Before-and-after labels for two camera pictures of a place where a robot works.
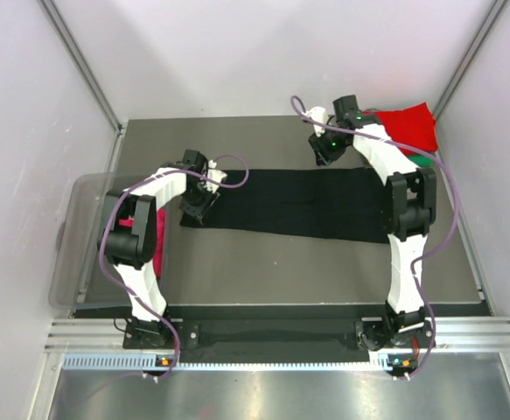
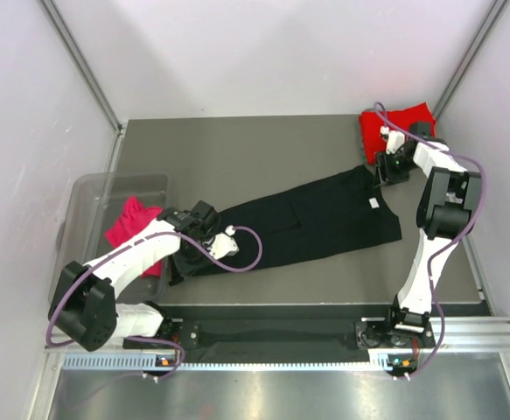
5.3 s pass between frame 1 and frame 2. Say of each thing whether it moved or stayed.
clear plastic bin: stayed
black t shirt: moved
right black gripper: moved
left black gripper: moved
